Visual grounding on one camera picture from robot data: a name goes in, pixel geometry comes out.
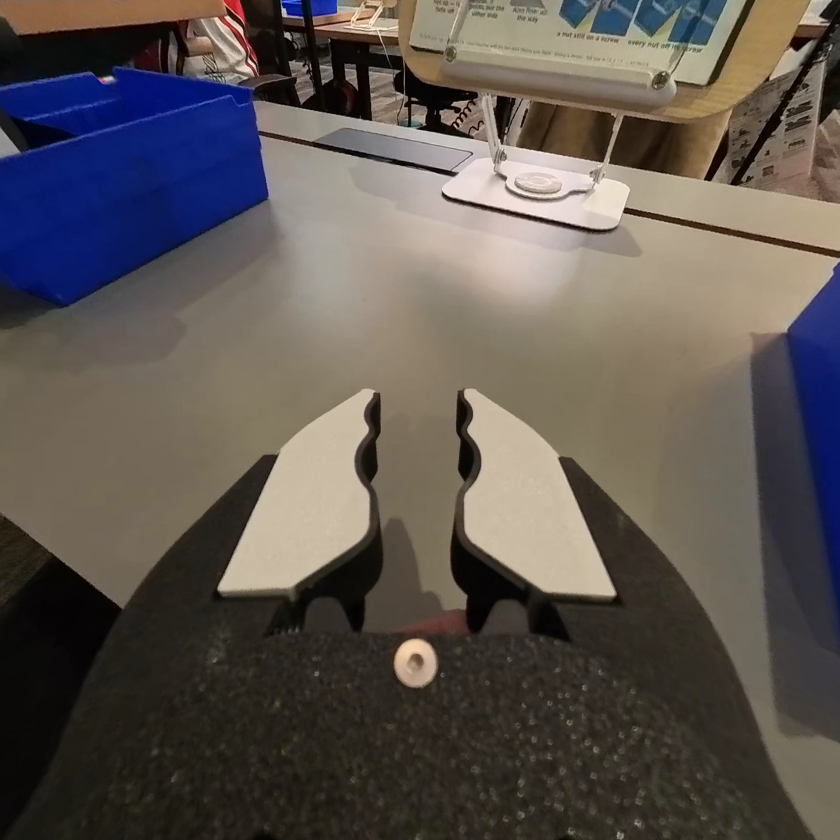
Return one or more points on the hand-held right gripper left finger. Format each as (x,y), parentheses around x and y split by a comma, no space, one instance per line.
(302,518)

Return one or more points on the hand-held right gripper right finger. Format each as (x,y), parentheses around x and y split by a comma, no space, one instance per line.
(531,518)

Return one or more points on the blue plastic divided bin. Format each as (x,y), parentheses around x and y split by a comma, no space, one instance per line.
(131,210)

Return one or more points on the blue plastic shelf bin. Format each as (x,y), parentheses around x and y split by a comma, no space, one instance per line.
(820,459)

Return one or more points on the white metal display stand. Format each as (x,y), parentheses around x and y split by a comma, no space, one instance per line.
(472,187)

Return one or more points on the dark table inset panel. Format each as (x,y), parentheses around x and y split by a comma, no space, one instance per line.
(394,148)

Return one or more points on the black backpack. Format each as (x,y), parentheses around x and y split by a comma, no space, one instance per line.
(334,98)

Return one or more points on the black office chair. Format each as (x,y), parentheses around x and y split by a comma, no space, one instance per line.
(433,98)
(269,85)

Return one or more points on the printed leaflet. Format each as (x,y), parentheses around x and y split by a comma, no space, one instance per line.
(781,138)

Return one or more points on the instruction sheet on stand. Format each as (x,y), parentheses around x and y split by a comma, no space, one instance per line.
(741,98)

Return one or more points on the printed instruction sheet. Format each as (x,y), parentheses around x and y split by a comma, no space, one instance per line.
(590,39)

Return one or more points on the wooden office desk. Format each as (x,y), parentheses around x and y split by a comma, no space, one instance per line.
(98,13)
(354,33)

